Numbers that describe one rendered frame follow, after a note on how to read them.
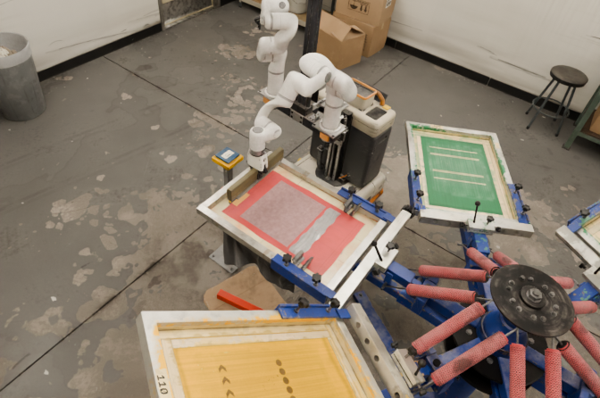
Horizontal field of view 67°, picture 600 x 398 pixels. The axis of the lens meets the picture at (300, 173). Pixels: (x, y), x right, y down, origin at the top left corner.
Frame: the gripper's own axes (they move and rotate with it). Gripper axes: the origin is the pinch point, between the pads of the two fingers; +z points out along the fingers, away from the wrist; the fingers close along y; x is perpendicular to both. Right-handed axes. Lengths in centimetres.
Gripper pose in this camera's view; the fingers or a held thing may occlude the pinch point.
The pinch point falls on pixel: (256, 173)
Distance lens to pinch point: 230.1
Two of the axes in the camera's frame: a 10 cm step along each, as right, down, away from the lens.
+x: -5.9, 5.3, -6.1
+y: -8.0, -4.6, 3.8
